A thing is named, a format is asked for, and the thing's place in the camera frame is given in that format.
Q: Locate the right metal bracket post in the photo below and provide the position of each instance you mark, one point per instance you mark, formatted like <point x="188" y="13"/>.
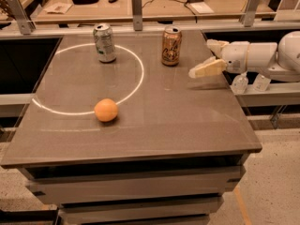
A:
<point x="249" y="11"/>

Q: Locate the green and white soda can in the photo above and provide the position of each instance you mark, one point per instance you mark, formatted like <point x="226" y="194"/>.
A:
<point x="103" y="37"/>

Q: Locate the orange fruit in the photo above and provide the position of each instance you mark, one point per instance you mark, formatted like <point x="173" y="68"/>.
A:
<point x="106" y="110"/>

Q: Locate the brown paper packet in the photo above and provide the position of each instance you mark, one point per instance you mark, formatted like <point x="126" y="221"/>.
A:
<point x="58" y="8"/>

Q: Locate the black object on desk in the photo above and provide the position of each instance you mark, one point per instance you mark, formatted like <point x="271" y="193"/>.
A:
<point x="84" y="2"/>

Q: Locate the middle metal bracket post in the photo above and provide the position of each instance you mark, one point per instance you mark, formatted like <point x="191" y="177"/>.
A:
<point x="137" y="14"/>

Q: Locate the left metal bracket post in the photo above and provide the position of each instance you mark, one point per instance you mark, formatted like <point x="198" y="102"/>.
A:
<point x="26" y="26"/>

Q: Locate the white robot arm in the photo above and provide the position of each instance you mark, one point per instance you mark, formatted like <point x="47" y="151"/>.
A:
<point x="275" y="61"/>

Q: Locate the white paper on desk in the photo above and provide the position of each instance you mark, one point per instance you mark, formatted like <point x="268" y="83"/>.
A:
<point x="202" y="8"/>

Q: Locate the orange soda can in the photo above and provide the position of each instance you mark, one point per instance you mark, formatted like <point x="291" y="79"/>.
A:
<point x="171" y="45"/>

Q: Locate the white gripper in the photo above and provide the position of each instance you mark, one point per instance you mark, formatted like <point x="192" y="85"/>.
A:
<point x="236" y="56"/>

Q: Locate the metal bracket post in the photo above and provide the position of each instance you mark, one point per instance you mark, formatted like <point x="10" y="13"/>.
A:
<point x="26" y="26"/>
<point x="137" y="14"/>
<point x="249" y="11"/>

